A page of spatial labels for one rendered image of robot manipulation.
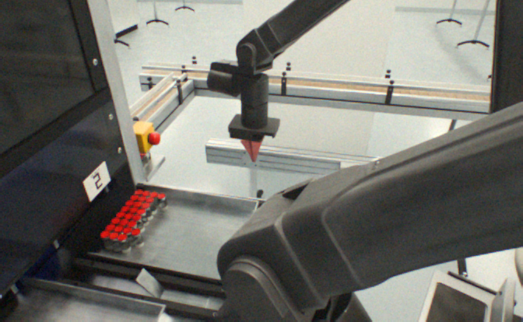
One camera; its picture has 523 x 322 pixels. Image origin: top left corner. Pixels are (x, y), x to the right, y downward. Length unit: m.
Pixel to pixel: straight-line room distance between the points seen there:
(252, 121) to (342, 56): 1.50
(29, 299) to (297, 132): 1.86
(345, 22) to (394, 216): 1.96
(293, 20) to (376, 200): 0.48
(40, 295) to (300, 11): 0.78
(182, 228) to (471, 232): 0.81
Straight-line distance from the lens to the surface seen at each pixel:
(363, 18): 2.11
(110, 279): 0.88
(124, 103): 0.98
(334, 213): 0.18
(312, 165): 1.80
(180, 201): 1.01
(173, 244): 0.90
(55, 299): 0.89
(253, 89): 0.68
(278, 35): 0.63
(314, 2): 0.61
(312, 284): 0.21
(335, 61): 2.17
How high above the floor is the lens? 1.53
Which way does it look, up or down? 33 degrees down
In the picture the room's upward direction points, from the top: straight up
